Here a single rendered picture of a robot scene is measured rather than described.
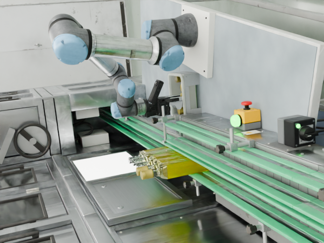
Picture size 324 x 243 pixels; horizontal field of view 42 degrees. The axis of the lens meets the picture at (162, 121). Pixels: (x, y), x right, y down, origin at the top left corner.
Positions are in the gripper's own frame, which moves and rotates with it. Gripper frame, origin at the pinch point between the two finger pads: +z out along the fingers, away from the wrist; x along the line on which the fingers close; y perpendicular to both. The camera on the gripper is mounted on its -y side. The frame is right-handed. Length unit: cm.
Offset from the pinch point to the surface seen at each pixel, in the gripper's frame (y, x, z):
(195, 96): -0.4, 7.8, 3.2
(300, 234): 24, 100, -12
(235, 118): 1, 56, -4
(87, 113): 16, -83, -31
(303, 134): 1, 88, -1
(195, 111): 6.5, 8.2, 2.5
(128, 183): 34.8, 8.0, -33.1
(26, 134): 21, -68, -71
